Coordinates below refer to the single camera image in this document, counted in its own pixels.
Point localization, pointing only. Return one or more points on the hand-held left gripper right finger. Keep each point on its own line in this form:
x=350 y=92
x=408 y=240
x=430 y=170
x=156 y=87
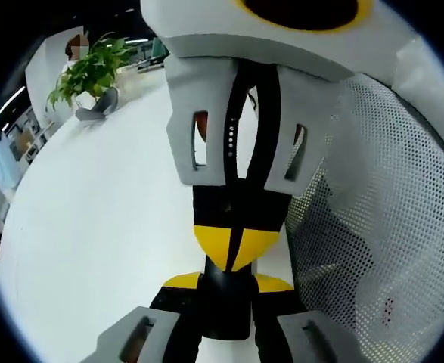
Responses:
x=305 y=340

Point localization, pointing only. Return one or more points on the grey curved stand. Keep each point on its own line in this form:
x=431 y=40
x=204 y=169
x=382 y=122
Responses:
x=100 y=107

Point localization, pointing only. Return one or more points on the potted green plant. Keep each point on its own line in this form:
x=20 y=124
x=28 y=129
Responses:
x=89 y=72

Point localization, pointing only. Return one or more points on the white shelving unit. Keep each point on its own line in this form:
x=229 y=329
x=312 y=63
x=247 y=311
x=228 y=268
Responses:
x=27 y=136

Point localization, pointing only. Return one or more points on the green chair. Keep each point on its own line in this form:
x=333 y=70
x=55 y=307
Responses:
x=159 y=47

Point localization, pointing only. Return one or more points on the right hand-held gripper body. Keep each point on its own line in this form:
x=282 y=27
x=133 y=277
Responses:
x=282 y=41

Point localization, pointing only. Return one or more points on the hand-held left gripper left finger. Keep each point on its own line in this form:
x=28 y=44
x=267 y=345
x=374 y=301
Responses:
x=157 y=325

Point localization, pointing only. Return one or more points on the black remote control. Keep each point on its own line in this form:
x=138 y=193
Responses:
x=225 y=302

